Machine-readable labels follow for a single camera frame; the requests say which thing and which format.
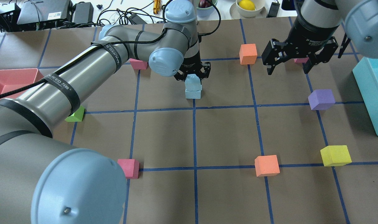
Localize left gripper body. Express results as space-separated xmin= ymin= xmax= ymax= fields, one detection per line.
xmin=178 ymin=40 xmax=203 ymax=77

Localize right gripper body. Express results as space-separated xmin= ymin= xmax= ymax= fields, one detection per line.
xmin=261 ymin=17 xmax=339 ymax=67

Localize light blue block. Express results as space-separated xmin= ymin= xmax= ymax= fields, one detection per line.
xmin=185 ymin=86 xmax=203 ymax=99
xmin=184 ymin=74 xmax=203 ymax=92

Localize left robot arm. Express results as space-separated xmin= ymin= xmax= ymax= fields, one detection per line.
xmin=0 ymin=0 xmax=203 ymax=224

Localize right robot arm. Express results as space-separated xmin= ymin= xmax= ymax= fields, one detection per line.
xmin=262 ymin=0 xmax=378 ymax=75

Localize pink block far right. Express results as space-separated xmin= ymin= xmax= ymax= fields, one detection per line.
xmin=294 ymin=57 xmax=309 ymax=64

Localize pink block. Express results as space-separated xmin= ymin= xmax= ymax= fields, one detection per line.
xmin=117 ymin=159 xmax=140 ymax=180
xmin=129 ymin=58 xmax=148 ymax=70
xmin=294 ymin=57 xmax=309 ymax=64

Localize orange block far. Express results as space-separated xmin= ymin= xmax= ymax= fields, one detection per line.
xmin=239 ymin=43 xmax=258 ymax=65

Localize orange block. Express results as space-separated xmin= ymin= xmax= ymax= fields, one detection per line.
xmin=254 ymin=155 xmax=280 ymax=177
xmin=239 ymin=43 xmax=258 ymax=65

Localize purple block right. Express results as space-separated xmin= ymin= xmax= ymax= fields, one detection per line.
xmin=308 ymin=89 xmax=336 ymax=110

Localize small black power brick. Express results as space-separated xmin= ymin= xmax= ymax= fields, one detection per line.
xmin=266 ymin=2 xmax=280 ymax=17

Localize pink block far left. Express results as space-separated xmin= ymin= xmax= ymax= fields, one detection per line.
xmin=129 ymin=58 xmax=148 ymax=70

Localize green bowl with fruit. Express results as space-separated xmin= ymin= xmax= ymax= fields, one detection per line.
xmin=195 ymin=0 xmax=217 ymax=17

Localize scissors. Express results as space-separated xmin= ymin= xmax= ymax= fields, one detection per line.
xmin=161 ymin=4 xmax=170 ymax=14

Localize cyan tray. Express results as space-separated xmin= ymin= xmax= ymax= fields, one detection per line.
xmin=352 ymin=57 xmax=378 ymax=136

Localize beige bowl with lemon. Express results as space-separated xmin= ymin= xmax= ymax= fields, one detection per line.
xmin=230 ymin=0 xmax=266 ymax=19

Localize gold cylinder tool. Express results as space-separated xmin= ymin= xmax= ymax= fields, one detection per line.
xmin=153 ymin=0 xmax=161 ymax=15

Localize yellow block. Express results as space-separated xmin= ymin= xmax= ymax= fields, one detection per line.
xmin=320 ymin=146 xmax=352 ymax=167

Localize orange block near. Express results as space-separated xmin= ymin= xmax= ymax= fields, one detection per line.
xmin=254 ymin=155 xmax=280 ymax=177

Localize pink block near left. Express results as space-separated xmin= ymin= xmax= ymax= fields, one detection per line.
xmin=117 ymin=159 xmax=140 ymax=180

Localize green block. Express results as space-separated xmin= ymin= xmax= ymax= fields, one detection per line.
xmin=65 ymin=106 xmax=85 ymax=122

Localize black power adapter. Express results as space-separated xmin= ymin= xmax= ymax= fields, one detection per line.
xmin=71 ymin=2 xmax=93 ymax=24

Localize black computer box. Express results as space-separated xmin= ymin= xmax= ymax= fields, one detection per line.
xmin=0 ymin=0 xmax=73 ymax=32

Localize pink tray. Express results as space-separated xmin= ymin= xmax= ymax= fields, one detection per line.
xmin=0 ymin=68 xmax=44 ymax=94

